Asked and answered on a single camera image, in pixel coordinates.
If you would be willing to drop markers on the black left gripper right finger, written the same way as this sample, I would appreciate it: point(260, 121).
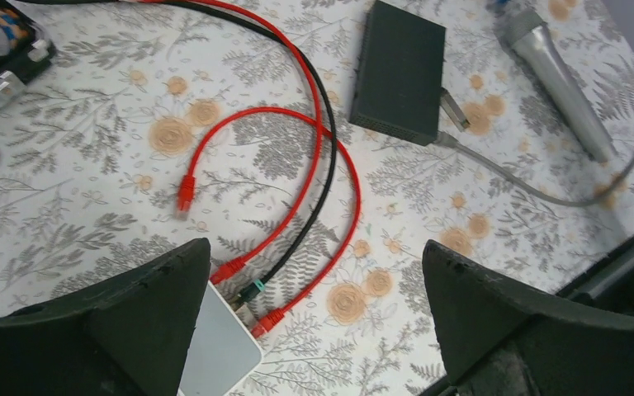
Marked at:
point(499, 336)

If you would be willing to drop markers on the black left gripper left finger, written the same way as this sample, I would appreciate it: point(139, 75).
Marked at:
point(127, 335)

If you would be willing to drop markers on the white router box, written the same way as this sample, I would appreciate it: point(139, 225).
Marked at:
point(222, 352)

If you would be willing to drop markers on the black network switch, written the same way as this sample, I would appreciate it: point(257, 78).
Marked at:
point(398, 84)

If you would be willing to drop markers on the silver microphone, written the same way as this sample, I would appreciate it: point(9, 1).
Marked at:
point(528, 36)

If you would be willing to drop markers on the small metal coupler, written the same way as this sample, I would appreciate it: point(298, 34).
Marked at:
point(453, 110)

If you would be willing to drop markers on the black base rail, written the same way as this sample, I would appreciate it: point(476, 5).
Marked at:
point(608, 285)

